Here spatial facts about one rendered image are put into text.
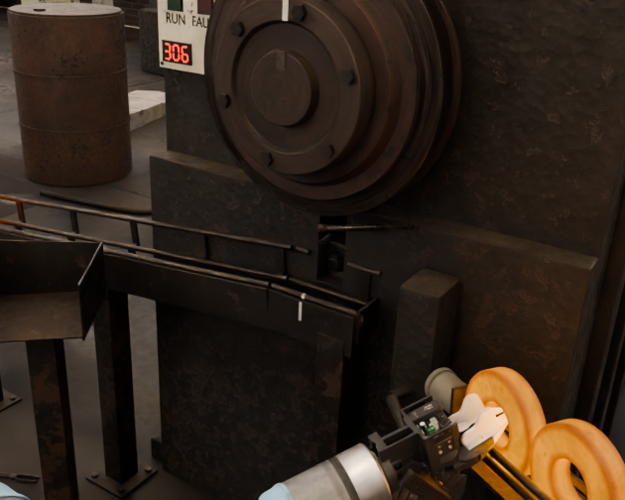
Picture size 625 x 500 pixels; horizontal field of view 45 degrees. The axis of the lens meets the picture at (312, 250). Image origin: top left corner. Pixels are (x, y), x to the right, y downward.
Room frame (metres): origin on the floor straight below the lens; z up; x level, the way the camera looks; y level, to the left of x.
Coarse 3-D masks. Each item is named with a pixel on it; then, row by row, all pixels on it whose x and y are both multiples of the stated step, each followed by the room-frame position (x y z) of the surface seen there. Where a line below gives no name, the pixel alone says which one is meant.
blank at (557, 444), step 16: (544, 432) 0.82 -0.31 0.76; (560, 432) 0.79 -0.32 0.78; (576, 432) 0.77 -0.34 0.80; (592, 432) 0.77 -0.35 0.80; (544, 448) 0.81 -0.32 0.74; (560, 448) 0.79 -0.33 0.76; (576, 448) 0.76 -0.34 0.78; (592, 448) 0.74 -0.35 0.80; (608, 448) 0.75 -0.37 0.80; (544, 464) 0.81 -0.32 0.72; (560, 464) 0.80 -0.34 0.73; (576, 464) 0.76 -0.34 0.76; (592, 464) 0.74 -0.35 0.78; (608, 464) 0.73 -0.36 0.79; (624, 464) 0.73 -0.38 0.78; (544, 480) 0.80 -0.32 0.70; (560, 480) 0.79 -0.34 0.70; (592, 480) 0.73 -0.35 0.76; (608, 480) 0.71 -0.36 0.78; (624, 480) 0.72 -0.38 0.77; (560, 496) 0.78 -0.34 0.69; (576, 496) 0.78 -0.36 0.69; (592, 496) 0.73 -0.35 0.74; (608, 496) 0.71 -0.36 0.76; (624, 496) 0.71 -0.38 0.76
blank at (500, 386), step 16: (496, 368) 0.95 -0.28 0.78; (480, 384) 0.95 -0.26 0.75; (496, 384) 0.92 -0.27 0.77; (512, 384) 0.90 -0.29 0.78; (528, 384) 0.90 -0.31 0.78; (496, 400) 0.91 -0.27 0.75; (512, 400) 0.88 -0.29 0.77; (528, 400) 0.87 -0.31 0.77; (512, 416) 0.88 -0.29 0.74; (528, 416) 0.86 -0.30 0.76; (544, 416) 0.86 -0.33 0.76; (512, 432) 0.87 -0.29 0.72; (528, 432) 0.84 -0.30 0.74; (496, 448) 0.89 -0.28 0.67; (512, 448) 0.87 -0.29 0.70; (528, 448) 0.84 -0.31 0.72; (528, 464) 0.84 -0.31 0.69
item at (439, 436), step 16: (432, 400) 0.90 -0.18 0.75; (416, 416) 0.87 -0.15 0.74; (432, 416) 0.87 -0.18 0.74; (400, 432) 0.84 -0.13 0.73; (416, 432) 0.84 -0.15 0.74; (432, 432) 0.84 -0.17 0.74; (448, 432) 0.84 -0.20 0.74; (368, 448) 0.85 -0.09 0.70; (384, 448) 0.82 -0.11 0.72; (400, 448) 0.82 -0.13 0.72; (416, 448) 0.83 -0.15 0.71; (432, 448) 0.82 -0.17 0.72; (448, 448) 0.85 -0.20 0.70; (384, 464) 0.81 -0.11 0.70; (400, 464) 0.84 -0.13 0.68; (416, 464) 0.84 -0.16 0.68; (432, 464) 0.83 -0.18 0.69; (448, 464) 0.84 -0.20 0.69
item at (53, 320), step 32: (0, 256) 1.44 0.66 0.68; (32, 256) 1.45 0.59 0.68; (64, 256) 1.45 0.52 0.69; (96, 256) 1.40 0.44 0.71; (0, 288) 1.44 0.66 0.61; (32, 288) 1.45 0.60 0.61; (64, 288) 1.45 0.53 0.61; (96, 288) 1.38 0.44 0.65; (0, 320) 1.33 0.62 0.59; (32, 320) 1.33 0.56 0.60; (64, 320) 1.32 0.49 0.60; (32, 352) 1.32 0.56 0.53; (32, 384) 1.32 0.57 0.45; (64, 384) 1.36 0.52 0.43; (64, 416) 1.34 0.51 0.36; (64, 448) 1.32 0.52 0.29; (64, 480) 1.32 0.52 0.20
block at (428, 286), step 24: (408, 288) 1.16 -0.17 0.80; (432, 288) 1.15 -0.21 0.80; (456, 288) 1.18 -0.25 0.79; (408, 312) 1.15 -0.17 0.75; (432, 312) 1.13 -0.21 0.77; (408, 336) 1.15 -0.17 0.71; (432, 336) 1.13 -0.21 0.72; (408, 360) 1.14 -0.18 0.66; (432, 360) 1.13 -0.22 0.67; (408, 384) 1.14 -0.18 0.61
